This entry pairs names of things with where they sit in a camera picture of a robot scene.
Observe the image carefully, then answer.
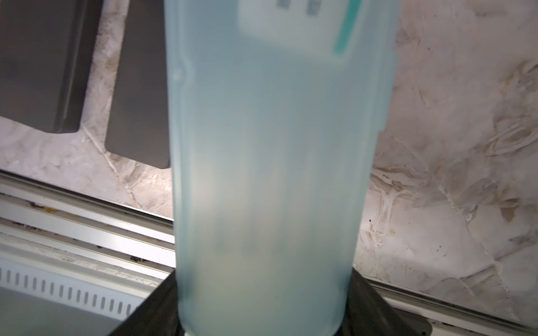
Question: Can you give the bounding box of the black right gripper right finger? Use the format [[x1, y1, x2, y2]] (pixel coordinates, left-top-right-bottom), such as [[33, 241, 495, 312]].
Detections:
[[336, 270, 432, 335]]

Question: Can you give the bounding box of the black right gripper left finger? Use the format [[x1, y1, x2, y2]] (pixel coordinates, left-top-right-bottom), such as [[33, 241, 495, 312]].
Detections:
[[109, 271, 185, 336]]

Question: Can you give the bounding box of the black pencil case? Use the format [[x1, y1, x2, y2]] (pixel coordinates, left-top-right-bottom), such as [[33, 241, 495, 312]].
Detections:
[[105, 1, 170, 169], [1, 0, 103, 134]]

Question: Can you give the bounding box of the translucent blue pencil case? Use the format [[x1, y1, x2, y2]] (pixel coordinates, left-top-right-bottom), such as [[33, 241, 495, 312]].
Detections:
[[164, 1, 401, 335]]

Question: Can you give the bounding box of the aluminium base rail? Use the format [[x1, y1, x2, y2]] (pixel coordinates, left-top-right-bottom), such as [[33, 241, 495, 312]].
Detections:
[[0, 169, 538, 336]]

